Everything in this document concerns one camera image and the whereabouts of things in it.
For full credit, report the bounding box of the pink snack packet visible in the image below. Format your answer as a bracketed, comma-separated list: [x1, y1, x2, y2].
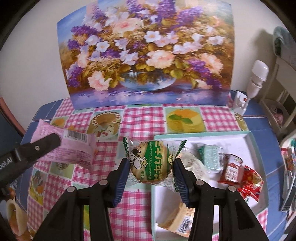
[31, 119, 97, 171]

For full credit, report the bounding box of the white teal-rimmed tray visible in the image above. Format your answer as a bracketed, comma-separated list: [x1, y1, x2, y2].
[151, 131, 268, 240]

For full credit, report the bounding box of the round cookie green wrapper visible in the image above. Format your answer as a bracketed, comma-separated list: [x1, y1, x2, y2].
[122, 137, 187, 191]

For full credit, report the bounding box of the checkered food-print tablecloth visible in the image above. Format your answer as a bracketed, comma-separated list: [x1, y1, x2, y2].
[21, 97, 269, 241]

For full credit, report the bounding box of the floral painting canvas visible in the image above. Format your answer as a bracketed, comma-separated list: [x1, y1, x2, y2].
[57, 1, 234, 109]

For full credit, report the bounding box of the cream text snack packet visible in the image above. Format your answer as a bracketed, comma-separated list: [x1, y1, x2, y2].
[178, 148, 209, 182]

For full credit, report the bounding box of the yellow cake snack packet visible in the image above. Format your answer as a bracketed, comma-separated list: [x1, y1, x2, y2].
[158, 202, 195, 238]

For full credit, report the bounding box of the white wooden shelf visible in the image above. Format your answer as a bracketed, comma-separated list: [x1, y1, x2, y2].
[259, 26, 296, 140]

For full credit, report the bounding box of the red peanut snack packet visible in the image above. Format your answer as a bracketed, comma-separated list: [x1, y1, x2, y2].
[238, 165, 264, 202]

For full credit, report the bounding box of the red white milk biscuit packet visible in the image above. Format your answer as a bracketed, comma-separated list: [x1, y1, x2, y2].
[218, 154, 243, 185]

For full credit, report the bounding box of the blue quilted cloth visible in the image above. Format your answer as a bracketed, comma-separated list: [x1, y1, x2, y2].
[244, 99, 287, 240]

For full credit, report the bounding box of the smartphone on stand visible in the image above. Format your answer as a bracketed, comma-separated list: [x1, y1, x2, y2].
[281, 170, 295, 212]

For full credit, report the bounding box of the pale green barcode packet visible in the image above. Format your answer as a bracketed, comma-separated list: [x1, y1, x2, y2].
[198, 145, 225, 174]

